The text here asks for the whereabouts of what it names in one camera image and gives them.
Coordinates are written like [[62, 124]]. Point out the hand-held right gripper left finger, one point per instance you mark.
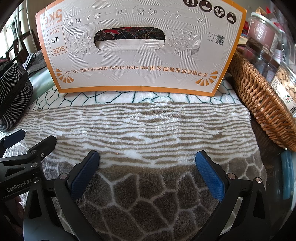
[[85, 173]]

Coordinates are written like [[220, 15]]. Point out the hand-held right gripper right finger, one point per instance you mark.
[[210, 176]]

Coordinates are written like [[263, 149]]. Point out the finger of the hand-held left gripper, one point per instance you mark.
[[13, 138], [46, 143]]

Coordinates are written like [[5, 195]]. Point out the white and orange cardboard box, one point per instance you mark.
[[138, 69]]

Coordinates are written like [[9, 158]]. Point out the black mesh hard case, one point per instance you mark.
[[13, 97]]

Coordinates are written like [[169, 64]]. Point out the teal round dish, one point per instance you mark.
[[288, 176]]

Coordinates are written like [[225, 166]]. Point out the dark grey folded cloth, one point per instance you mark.
[[37, 62]]

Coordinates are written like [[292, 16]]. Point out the brown wicker basket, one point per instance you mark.
[[259, 97]]

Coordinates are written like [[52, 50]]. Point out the dark wooden chair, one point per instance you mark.
[[20, 44]]

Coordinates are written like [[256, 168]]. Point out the clear jar of seeds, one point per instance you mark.
[[286, 81]]

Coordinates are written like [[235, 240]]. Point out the dark multicolour patterned cloth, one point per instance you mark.
[[129, 34]]

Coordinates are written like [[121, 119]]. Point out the glass jar with brown label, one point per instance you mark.
[[263, 32]]

